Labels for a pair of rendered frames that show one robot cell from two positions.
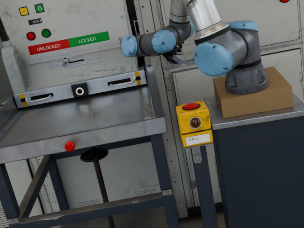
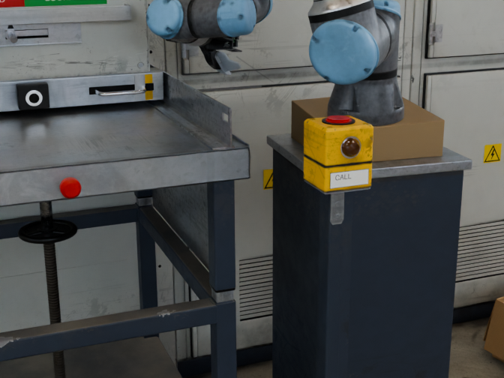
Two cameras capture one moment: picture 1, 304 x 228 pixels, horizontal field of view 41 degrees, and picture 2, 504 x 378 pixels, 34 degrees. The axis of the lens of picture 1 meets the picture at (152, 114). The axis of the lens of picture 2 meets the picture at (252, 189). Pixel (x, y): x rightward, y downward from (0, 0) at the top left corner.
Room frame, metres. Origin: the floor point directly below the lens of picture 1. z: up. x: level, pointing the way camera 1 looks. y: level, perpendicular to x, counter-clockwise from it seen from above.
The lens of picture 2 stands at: (-0.03, 0.46, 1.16)
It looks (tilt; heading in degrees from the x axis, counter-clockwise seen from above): 17 degrees down; 338
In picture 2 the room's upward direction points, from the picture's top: straight up
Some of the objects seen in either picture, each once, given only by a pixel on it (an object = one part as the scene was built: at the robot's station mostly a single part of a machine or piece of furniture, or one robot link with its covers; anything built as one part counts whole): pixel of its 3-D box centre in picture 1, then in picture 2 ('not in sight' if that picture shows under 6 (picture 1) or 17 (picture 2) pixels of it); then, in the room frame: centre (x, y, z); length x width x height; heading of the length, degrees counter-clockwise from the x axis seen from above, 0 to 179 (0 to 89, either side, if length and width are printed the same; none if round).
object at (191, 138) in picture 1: (194, 124); (337, 153); (1.03, -0.11, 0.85); 0.08 x 0.08 x 0.10; 89
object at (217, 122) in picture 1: (251, 105); (363, 151); (1.40, -0.36, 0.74); 0.32 x 0.32 x 0.02; 85
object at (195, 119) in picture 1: (195, 123); (352, 148); (0.99, -0.11, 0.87); 0.03 x 0.01 x 0.03; 89
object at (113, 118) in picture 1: (83, 109); (40, 135); (1.57, 0.27, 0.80); 0.68 x 0.62 x 0.06; 179
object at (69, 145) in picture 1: (70, 144); (69, 186); (1.21, 0.27, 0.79); 0.04 x 0.03 x 0.03; 179
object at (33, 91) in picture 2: (79, 90); (33, 96); (1.62, 0.27, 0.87); 0.06 x 0.03 x 0.05; 89
